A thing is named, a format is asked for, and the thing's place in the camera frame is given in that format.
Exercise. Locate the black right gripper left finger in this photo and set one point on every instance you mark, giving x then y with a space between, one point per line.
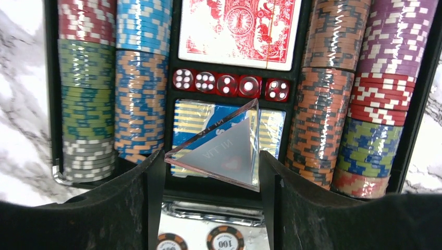
123 213

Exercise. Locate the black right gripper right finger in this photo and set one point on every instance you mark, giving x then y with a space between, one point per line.
302 215

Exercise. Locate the clear triangular all-in button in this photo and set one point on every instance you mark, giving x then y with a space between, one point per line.
227 150

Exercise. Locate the blue playing card deck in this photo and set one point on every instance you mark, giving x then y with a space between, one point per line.
192 117

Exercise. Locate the red playing card deck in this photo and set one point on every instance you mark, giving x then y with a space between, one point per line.
256 34

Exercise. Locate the loose brown poker chip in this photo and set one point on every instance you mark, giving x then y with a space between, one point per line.
170 241
225 238

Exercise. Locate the orange blue chip stack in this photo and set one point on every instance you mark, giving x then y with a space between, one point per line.
140 106

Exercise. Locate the black aluminium poker case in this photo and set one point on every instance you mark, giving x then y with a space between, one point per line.
215 192

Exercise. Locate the red dice row in case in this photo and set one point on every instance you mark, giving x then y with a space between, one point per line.
231 85

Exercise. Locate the green chip stack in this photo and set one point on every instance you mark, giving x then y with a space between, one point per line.
87 89

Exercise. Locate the brown orange chip stack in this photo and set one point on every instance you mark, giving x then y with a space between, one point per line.
333 42

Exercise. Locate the light blue chip stack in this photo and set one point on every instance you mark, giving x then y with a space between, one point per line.
144 25

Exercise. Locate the red white chip stack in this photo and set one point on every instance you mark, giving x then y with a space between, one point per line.
87 20

